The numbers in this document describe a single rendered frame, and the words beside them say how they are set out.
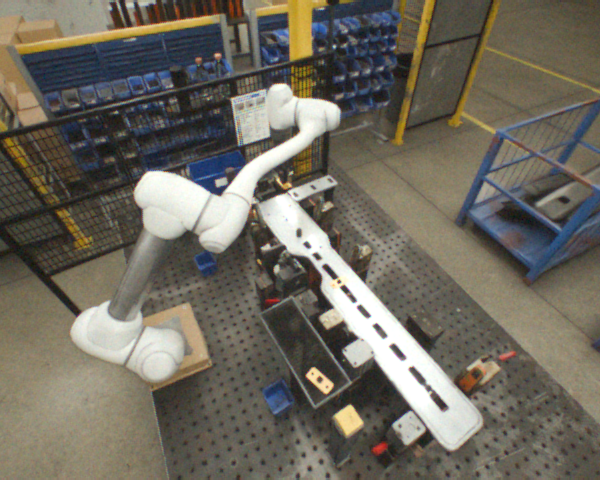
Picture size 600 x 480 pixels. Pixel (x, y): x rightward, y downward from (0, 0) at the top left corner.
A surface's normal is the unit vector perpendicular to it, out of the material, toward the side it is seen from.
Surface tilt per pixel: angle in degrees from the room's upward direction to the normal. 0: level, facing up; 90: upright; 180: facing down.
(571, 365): 0
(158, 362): 52
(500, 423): 0
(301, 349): 0
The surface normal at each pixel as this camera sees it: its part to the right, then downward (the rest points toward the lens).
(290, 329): -0.02, -0.69
